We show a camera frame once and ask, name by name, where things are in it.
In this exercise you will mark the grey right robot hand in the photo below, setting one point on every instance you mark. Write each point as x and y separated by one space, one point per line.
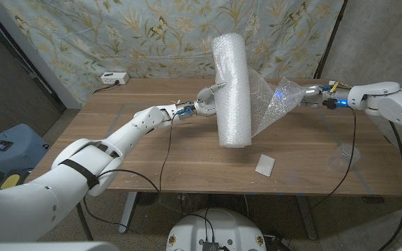
316 96

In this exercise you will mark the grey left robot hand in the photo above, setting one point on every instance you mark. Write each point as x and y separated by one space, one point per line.
206 102

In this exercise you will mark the clear bubble wrap roll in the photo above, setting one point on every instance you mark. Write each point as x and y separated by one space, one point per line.
232 90

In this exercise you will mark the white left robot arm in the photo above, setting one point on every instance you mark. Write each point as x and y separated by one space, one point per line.
127 129

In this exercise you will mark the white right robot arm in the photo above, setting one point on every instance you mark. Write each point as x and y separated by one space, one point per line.
396 101

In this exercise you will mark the black corner pole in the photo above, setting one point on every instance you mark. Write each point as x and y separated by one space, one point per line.
328 42

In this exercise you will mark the clear plastic cup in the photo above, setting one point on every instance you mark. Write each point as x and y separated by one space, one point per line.
344 160

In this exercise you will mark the floral printed backdrop cloth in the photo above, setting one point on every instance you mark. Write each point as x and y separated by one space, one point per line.
152 42

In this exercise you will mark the small white card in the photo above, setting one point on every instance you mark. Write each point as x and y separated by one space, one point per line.
265 165

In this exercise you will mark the white power outlet box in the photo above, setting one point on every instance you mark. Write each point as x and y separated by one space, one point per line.
114 78

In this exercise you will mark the grey table leg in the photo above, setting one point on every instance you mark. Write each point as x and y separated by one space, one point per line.
307 219

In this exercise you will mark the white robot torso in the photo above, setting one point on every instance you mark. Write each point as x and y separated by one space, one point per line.
222 226

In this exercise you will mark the white table leg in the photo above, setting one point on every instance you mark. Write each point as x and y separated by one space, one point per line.
127 212

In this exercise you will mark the blue-grey storage bin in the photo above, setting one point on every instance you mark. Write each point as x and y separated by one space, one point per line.
19 153

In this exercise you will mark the yellow black floor pad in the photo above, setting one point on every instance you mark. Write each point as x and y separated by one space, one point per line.
10 182

